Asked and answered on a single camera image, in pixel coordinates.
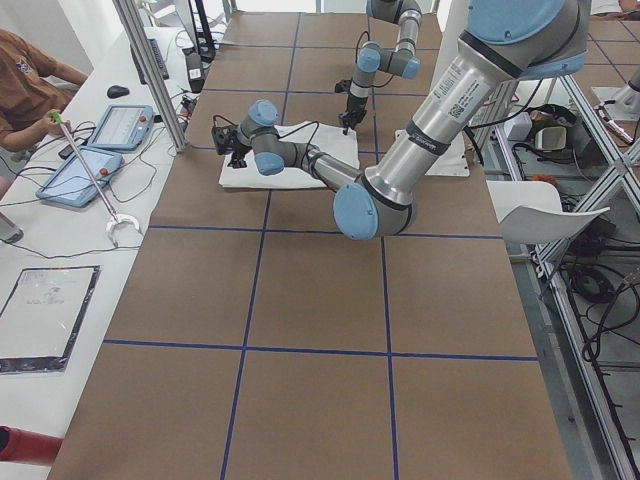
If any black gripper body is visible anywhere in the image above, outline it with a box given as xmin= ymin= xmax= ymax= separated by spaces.
xmin=344 ymin=94 xmax=368 ymax=120
xmin=232 ymin=135 xmax=251 ymax=160

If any white long-sleeve printed shirt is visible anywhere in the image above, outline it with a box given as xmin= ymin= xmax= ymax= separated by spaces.
xmin=219 ymin=121 xmax=360 ymax=190

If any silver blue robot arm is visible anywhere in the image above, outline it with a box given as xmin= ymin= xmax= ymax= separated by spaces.
xmin=334 ymin=0 xmax=422 ymax=134
xmin=212 ymin=1 xmax=591 ymax=240

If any black keyboard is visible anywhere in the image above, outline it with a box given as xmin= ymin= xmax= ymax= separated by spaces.
xmin=148 ymin=38 xmax=169 ymax=80

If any blue teach pendant upper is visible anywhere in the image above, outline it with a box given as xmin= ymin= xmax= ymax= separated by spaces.
xmin=87 ymin=105 xmax=153 ymax=152

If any blue teach pendant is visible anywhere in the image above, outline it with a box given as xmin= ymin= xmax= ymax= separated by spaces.
xmin=87 ymin=105 xmax=153 ymax=152
xmin=36 ymin=146 xmax=124 ymax=208

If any black computer mouse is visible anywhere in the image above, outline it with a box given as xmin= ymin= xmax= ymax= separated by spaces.
xmin=106 ymin=85 xmax=130 ymax=99

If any long reacher grabber tool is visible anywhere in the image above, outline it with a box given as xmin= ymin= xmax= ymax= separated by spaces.
xmin=50 ymin=109 xmax=142 ymax=247

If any blue teach pendant lower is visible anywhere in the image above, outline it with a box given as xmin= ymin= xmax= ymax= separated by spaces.
xmin=36 ymin=146 xmax=124 ymax=208

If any white plastic chair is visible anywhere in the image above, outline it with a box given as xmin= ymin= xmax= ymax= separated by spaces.
xmin=487 ymin=180 xmax=610 ymax=244

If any person in brown shirt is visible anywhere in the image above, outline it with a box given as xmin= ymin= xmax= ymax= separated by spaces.
xmin=1 ymin=30 xmax=88 ymax=153

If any dark flat bag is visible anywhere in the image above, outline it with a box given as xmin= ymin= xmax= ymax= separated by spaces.
xmin=1 ymin=265 xmax=101 ymax=375

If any red object at corner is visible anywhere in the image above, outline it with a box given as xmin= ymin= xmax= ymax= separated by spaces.
xmin=1 ymin=426 xmax=63 ymax=466

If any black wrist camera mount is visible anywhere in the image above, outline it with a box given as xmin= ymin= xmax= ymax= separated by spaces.
xmin=334 ymin=79 xmax=351 ymax=94
xmin=211 ymin=125 xmax=237 ymax=156

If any right black braided cable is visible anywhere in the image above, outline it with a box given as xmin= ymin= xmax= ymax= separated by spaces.
xmin=353 ymin=29 xmax=396 ymax=86

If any black braided cable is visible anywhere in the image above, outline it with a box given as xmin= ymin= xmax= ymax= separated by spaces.
xmin=353 ymin=29 xmax=396 ymax=86
xmin=211 ymin=114 xmax=321 ymax=156

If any left black braided cable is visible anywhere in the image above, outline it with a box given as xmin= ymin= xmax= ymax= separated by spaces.
xmin=211 ymin=114 xmax=321 ymax=156

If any grey aluminium post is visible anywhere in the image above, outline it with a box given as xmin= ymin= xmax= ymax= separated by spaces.
xmin=113 ymin=0 xmax=187 ymax=153

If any aluminium frame rail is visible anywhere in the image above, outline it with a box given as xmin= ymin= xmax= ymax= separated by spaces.
xmin=485 ymin=65 xmax=639 ymax=479

